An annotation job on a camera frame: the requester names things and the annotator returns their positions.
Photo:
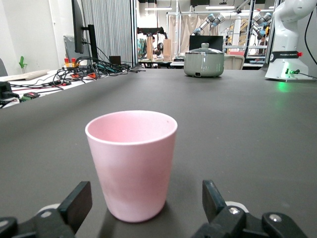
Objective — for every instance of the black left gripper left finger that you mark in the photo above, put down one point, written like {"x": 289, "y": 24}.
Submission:
{"x": 71, "y": 210}

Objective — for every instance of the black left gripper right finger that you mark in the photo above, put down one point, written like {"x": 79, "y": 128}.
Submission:
{"x": 218, "y": 218}

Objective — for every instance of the pink plastic cup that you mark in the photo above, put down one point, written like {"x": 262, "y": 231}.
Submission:
{"x": 133, "y": 168}

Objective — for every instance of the grey robot arm, blue joints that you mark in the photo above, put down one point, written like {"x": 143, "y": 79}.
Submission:
{"x": 262, "y": 19}
{"x": 213, "y": 19}

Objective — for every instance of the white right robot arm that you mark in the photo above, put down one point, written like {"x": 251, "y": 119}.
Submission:
{"x": 284, "y": 37}

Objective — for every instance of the light wooden board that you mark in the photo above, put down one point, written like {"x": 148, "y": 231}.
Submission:
{"x": 24, "y": 75}

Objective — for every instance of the red emergency stop button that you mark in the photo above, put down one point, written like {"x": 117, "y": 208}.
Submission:
{"x": 73, "y": 60}
{"x": 66, "y": 60}

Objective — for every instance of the sage green cooking pot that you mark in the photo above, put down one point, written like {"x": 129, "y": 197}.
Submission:
{"x": 203, "y": 64}

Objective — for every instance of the small black box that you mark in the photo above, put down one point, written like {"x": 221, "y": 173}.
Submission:
{"x": 115, "y": 60}

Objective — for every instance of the beige chair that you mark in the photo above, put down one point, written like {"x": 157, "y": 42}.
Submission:
{"x": 234, "y": 62}

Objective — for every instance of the glass pot lid, grey knob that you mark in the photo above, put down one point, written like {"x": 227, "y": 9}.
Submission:
{"x": 204, "y": 50}

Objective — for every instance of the tall wooden block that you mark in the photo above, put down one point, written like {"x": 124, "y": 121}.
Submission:
{"x": 167, "y": 49}

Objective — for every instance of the black flat screen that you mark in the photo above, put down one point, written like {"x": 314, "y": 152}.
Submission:
{"x": 195, "y": 42}

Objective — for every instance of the black computer monitor on stand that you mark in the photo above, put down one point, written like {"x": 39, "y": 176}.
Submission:
{"x": 78, "y": 27}

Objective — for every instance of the grey striped curtain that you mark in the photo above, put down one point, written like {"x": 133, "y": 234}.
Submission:
{"x": 109, "y": 29}

